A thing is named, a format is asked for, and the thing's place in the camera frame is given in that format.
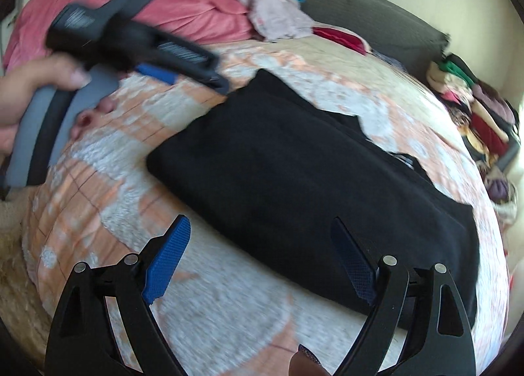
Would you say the black sweater with orange patch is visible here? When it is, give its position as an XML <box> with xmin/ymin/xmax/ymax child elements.
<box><xmin>146</xmin><ymin>69</ymin><xmax>479</xmax><ymax>319</ymax></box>

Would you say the bag of purple clothes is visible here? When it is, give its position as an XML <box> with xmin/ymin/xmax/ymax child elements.
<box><xmin>484</xmin><ymin>167</ymin><xmax>519</xmax><ymax>227</ymax></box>

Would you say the stack of folded clothes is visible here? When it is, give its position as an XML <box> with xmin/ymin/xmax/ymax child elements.
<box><xmin>426</xmin><ymin>54</ymin><xmax>520</xmax><ymax>171</ymax></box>

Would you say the person's left hand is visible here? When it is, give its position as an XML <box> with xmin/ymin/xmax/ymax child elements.
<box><xmin>0</xmin><ymin>53</ymin><xmax>91</xmax><ymax>160</ymax></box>

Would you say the person's right hand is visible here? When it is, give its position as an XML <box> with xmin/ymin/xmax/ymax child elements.
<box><xmin>288</xmin><ymin>344</ymin><xmax>329</xmax><ymax>376</ymax></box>

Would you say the pink blanket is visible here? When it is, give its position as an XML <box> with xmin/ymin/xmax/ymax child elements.
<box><xmin>3</xmin><ymin>0</ymin><xmax>253</xmax><ymax>72</ymax></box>

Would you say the orange white plush blanket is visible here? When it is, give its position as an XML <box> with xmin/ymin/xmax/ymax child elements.
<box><xmin>23</xmin><ymin>38</ymin><xmax>509</xmax><ymax>375</ymax></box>

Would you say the lilac crumpled garment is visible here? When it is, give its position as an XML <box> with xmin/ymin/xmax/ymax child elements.
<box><xmin>237</xmin><ymin>0</ymin><xmax>315</xmax><ymax>43</ymax></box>

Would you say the beige bed sheet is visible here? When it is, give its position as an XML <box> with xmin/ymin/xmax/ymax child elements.
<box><xmin>210</xmin><ymin>35</ymin><xmax>465</xmax><ymax>152</ymax></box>

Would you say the grey quilted headboard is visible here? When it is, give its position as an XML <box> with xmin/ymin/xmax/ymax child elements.
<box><xmin>301</xmin><ymin>0</ymin><xmax>450</xmax><ymax>83</ymax></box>

